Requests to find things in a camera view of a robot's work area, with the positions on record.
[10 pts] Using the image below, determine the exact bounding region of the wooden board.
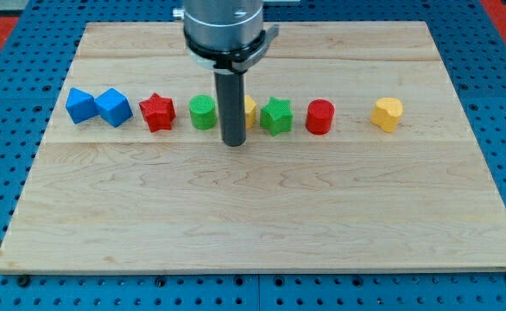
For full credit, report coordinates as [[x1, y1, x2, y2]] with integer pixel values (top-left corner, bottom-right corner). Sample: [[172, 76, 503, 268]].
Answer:
[[0, 22, 506, 275]]

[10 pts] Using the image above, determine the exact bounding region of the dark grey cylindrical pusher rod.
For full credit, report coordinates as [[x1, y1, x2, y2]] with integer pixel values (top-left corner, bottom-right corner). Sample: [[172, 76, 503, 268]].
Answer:
[[214, 73, 246, 147]]

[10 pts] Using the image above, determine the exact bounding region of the black clamp mount ring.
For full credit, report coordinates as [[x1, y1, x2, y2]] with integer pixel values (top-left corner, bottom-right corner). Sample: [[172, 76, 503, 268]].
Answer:
[[184, 24, 279, 73]]

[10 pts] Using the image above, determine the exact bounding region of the blue cube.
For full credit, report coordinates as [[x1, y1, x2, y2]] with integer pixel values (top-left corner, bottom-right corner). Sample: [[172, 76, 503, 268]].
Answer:
[[66, 88, 99, 124], [95, 88, 133, 127]]

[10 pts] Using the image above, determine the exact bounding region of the blue cube left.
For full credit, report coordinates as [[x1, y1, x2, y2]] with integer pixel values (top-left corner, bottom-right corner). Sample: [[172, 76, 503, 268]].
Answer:
[[66, 88, 99, 124]]

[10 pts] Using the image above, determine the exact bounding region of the yellow heart block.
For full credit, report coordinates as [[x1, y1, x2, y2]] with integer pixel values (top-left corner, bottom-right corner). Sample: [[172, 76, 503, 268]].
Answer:
[[370, 98, 403, 133]]

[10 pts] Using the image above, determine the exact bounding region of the yellow hexagon block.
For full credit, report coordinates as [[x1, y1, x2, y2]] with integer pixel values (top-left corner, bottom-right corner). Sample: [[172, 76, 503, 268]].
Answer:
[[244, 95, 256, 130]]

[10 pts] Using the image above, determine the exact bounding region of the blue cube right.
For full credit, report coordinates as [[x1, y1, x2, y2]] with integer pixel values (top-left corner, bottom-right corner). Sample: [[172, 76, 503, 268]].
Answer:
[[95, 88, 133, 127]]

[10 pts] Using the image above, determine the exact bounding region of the green star block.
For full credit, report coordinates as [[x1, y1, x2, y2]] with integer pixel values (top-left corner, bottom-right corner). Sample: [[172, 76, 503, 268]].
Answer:
[[260, 97, 294, 136]]

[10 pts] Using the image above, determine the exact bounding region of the red cylinder block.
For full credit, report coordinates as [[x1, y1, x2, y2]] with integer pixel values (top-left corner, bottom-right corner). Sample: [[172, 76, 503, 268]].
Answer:
[[306, 98, 335, 135]]

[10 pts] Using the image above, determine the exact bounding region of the red star block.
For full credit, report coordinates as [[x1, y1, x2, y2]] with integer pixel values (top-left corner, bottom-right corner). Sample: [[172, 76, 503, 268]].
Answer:
[[139, 92, 176, 132]]

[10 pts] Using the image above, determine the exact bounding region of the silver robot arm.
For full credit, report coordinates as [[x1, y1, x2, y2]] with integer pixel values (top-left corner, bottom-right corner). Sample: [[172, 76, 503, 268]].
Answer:
[[172, 0, 279, 147]]

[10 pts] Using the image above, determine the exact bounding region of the green cylinder block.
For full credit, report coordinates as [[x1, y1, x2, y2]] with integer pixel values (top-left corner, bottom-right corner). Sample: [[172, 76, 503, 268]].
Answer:
[[189, 95, 217, 130]]

